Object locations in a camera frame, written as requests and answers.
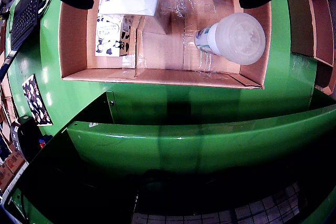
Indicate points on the blue white small packages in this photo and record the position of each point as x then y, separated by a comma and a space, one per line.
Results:
44, 141

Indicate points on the red printed cardboard boxes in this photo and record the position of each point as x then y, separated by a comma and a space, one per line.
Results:
10, 166

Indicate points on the silver metal tube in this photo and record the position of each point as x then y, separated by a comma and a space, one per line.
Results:
46, 3

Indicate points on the open cardboard box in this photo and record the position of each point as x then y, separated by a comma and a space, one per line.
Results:
324, 30

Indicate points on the cow print hand cream box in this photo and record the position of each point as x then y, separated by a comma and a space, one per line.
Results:
107, 35

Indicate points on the white bottle frosted cap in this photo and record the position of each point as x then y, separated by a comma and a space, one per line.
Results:
236, 37

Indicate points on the shallow cardboard tray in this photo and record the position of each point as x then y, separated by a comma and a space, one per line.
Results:
162, 51

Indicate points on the flattened patterned carton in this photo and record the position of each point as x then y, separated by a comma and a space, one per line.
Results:
36, 100

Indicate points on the black laptop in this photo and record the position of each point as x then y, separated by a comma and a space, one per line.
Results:
25, 19

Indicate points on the black round device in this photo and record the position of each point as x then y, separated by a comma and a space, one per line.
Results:
29, 140

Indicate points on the green metal shelf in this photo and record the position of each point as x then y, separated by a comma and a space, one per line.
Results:
183, 142

